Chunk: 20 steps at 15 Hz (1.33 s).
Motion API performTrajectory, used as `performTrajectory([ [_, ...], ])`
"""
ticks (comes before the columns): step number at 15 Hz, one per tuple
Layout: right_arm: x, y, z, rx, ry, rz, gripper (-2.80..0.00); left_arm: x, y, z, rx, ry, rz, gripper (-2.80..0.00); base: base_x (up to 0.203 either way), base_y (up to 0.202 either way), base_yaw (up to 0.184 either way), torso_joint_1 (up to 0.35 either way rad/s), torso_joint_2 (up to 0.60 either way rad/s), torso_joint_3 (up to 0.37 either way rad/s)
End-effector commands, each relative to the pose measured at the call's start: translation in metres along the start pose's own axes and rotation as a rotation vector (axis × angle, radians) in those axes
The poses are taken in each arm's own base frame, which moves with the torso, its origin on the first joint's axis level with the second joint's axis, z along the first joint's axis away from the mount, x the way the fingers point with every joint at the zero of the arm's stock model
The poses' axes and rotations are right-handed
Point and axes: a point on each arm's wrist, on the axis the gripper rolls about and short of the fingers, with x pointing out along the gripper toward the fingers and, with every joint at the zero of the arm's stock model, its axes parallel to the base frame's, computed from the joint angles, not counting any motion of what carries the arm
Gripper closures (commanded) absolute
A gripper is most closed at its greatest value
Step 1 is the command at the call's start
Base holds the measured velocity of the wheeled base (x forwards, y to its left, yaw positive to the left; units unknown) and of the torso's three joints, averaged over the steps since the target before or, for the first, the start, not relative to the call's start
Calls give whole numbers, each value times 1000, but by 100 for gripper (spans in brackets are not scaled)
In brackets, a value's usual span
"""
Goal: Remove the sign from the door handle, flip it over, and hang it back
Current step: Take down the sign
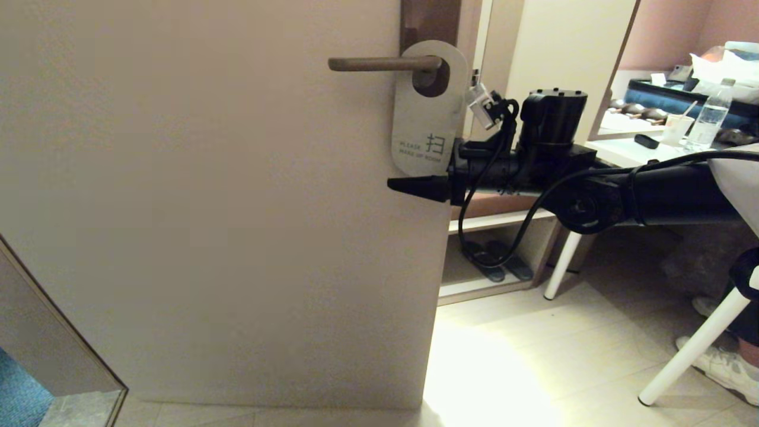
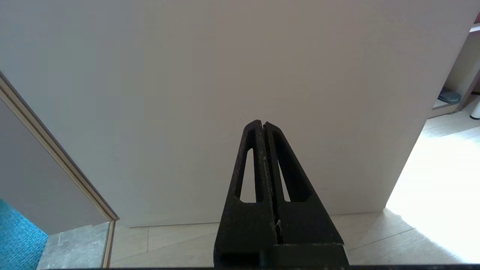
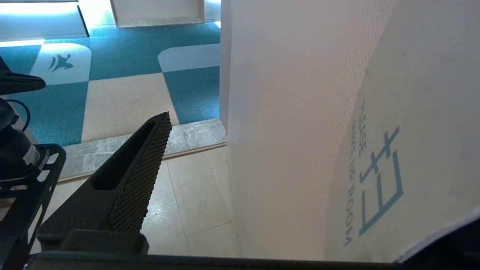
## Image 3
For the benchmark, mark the beige wooden door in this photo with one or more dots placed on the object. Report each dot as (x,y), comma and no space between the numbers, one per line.
(281,112)

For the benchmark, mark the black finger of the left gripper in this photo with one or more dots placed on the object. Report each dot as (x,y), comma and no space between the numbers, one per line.
(18,84)

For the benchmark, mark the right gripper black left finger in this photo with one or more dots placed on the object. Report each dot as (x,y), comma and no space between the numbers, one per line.
(123,195)

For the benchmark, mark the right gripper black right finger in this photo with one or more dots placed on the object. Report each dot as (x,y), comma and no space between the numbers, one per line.
(457,251)

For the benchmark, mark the white door hanger sign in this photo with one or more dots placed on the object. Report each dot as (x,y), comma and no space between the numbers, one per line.
(431,93)

